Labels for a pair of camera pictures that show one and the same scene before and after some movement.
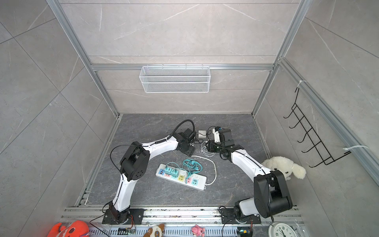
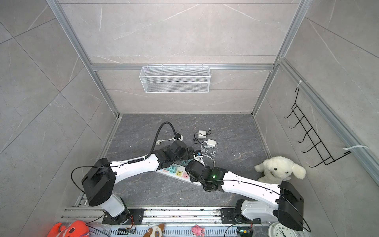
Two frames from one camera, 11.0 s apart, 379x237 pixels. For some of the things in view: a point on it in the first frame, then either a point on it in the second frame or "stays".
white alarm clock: (281, 229) stays
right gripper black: (211, 146) -> (193, 179)
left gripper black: (191, 151) -> (188, 155)
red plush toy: (77, 228) stays
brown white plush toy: (156, 231) stays
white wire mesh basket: (174, 78) stays
